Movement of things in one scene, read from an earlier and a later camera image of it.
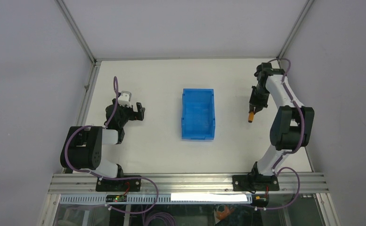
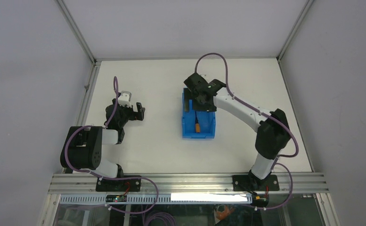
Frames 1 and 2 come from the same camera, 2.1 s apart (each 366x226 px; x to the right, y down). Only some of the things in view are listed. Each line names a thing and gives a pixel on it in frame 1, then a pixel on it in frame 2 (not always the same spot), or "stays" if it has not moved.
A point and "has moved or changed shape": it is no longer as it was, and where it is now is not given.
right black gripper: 253,102 → 206,108
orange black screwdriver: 251,117 has moved or changed shape
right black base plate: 256,182 stays
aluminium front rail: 308,182 stays
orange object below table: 224,214 stays
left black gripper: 134,116 stays
